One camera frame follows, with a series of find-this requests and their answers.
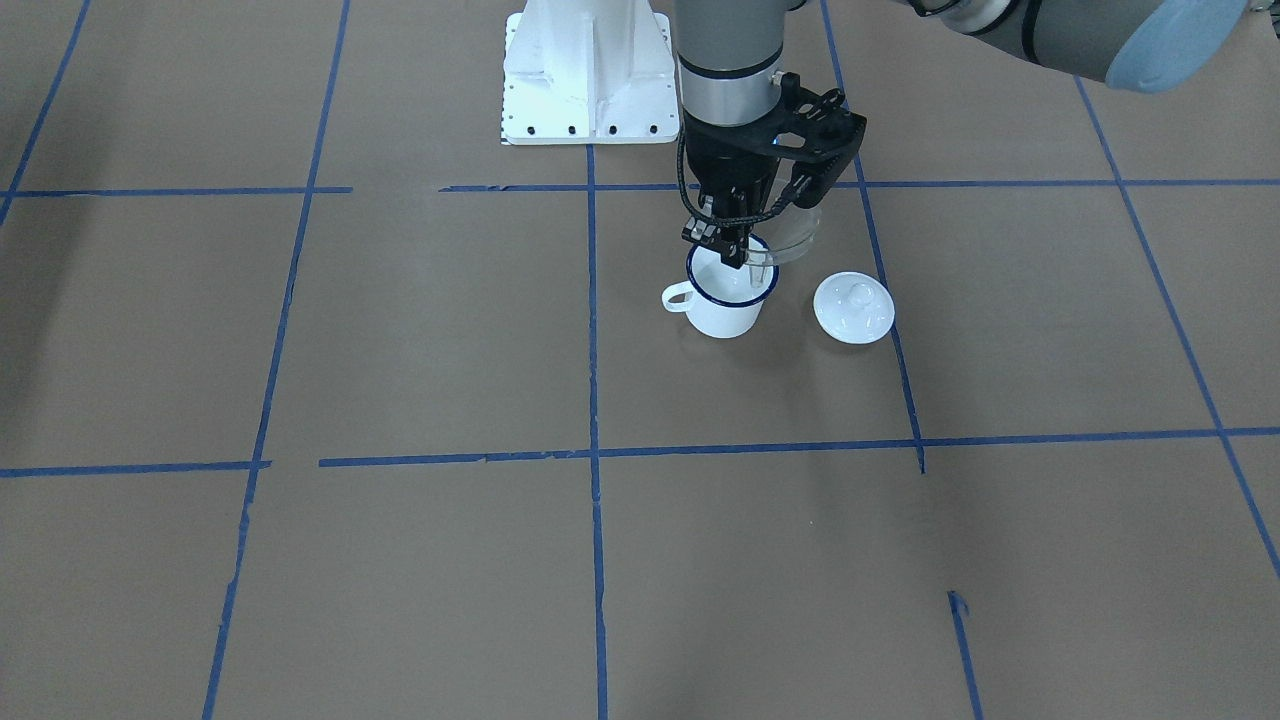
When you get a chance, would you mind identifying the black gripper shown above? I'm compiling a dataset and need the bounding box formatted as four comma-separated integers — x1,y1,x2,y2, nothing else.
681,115,783,269

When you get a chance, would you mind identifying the white enamel cup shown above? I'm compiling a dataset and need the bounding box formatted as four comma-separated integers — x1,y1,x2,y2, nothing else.
660,247,780,340

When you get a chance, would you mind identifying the white ceramic lid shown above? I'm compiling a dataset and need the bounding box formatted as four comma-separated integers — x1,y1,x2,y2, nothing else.
813,272,896,345

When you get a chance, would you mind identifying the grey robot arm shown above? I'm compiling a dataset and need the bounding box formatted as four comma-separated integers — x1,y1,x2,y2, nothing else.
675,1,1247,269

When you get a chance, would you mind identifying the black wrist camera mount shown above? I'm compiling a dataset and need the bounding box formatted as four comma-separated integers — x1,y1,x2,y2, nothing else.
774,72,867,209

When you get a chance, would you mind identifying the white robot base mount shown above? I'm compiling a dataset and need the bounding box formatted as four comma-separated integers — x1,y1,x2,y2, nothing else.
500,1,680,146

